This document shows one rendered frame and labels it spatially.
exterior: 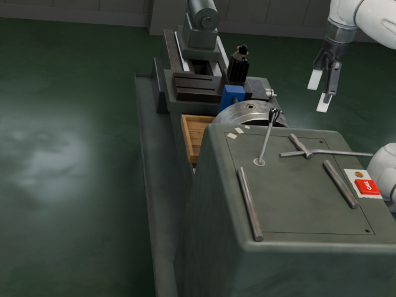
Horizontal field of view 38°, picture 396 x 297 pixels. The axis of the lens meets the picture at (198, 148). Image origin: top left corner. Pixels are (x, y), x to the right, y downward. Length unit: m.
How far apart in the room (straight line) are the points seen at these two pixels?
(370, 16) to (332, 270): 0.68
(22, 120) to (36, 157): 0.41
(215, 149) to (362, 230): 0.49
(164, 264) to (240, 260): 0.88
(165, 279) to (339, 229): 0.90
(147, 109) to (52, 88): 1.30
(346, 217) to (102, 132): 2.54
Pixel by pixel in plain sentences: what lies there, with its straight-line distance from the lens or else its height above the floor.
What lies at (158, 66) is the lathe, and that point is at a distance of 3.40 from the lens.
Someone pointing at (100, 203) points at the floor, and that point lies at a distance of 3.40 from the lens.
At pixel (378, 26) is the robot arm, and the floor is 1.73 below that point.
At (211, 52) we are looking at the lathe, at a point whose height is 0.92.
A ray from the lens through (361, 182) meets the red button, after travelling 1.82.
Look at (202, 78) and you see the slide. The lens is 2.75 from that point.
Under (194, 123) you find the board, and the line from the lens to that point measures 2.56.
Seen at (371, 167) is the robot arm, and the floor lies 0.97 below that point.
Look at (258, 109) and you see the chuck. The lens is 2.07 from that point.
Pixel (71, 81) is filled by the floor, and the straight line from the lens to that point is 4.50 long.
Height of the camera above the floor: 2.26
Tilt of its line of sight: 35 degrees down
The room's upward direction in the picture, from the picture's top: 12 degrees clockwise
